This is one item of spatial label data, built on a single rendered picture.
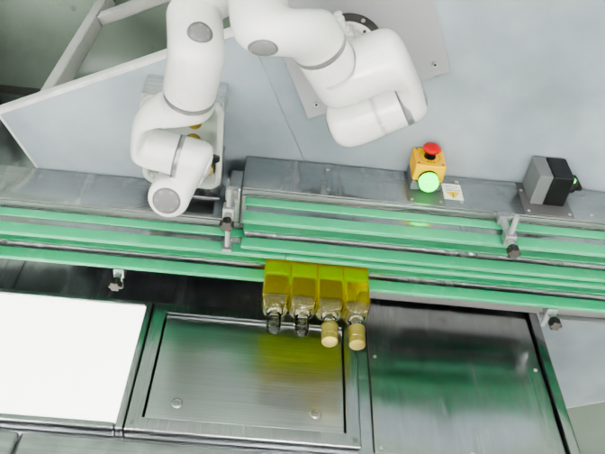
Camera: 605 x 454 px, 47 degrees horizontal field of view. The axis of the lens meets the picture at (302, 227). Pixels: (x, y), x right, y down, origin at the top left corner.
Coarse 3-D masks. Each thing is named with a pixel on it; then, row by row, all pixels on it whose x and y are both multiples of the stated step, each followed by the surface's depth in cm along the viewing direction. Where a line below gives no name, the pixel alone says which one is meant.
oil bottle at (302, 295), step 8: (296, 264) 154; (304, 264) 155; (312, 264) 155; (296, 272) 152; (304, 272) 153; (312, 272) 153; (296, 280) 151; (304, 280) 151; (312, 280) 151; (296, 288) 149; (304, 288) 149; (312, 288) 149; (296, 296) 147; (304, 296) 147; (312, 296) 147; (296, 304) 146; (304, 304) 146; (312, 304) 147; (312, 312) 147
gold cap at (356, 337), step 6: (354, 324) 144; (360, 324) 145; (348, 330) 145; (354, 330) 143; (360, 330) 144; (348, 336) 144; (354, 336) 142; (360, 336) 142; (354, 342) 142; (360, 342) 142; (354, 348) 143; (360, 348) 143
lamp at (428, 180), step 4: (424, 172) 155; (428, 172) 155; (432, 172) 155; (420, 176) 155; (424, 176) 154; (428, 176) 154; (432, 176) 154; (436, 176) 155; (420, 180) 155; (424, 180) 154; (428, 180) 154; (432, 180) 154; (436, 180) 154; (420, 184) 155; (424, 184) 154; (428, 184) 154; (432, 184) 154; (436, 184) 154; (420, 188) 156; (424, 188) 155; (428, 188) 155; (432, 188) 155; (436, 188) 156
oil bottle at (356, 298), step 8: (344, 272) 155; (352, 272) 155; (360, 272) 155; (344, 280) 153; (352, 280) 153; (360, 280) 153; (344, 288) 151; (352, 288) 151; (360, 288) 151; (368, 288) 152; (344, 296) 149; (352, 296) 149; (360, 296) 149; (368, 296) 150; (344, 304) 148; (352, 304) 147; (360, 304) 148; (368, 304) 148; (344, 312) 148; (352, 312) 147; (360, 312) 147; (368, 312) 148; (344, 320) 149
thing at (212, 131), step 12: (216, 108) 144; (216, 120) 154; (180, 132) 157; (192, 132) 157; (204, 132) 157; (216, 132) 157; (216, 144) 159; (144, 168) 155; (216, 168) 154; (216, 180) 156
